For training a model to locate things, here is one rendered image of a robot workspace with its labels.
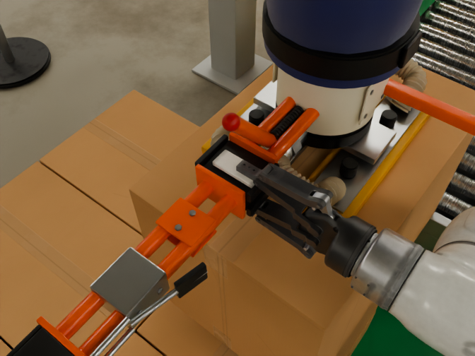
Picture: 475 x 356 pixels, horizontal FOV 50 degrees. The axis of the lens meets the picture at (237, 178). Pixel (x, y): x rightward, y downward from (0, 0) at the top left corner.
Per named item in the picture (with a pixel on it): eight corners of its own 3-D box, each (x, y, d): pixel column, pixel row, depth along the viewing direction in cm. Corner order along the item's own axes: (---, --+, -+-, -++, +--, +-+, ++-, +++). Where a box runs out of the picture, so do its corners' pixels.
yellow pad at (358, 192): (384, 92, 102) (389, 73, 98) (431, 114, 98) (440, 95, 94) (288, 205, 86) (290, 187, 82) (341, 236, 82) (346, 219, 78)
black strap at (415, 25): (313, -26, 87) (315, -48, 84) (442, 23, 79) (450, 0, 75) (232, 41, 77) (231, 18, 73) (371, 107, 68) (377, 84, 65)
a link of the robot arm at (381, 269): (379, 323, 64) (338, 296, 66) (411, 271, 69) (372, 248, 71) (398, 289, 57) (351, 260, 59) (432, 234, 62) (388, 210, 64)
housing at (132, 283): (134, 261, 68) (128, 244, 64) (172, 289, 65) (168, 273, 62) (95, 301, 65) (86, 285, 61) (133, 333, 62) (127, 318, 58)
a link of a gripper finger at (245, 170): (266, 188, 68) (267, 174, 66) (235, 170, 70) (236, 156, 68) (272, 181, 69) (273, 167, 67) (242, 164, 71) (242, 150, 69)
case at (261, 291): (305, 140, 148) (321, 22, 116) (434, 212, 132) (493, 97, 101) (158, 292, 119) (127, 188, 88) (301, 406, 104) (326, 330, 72)
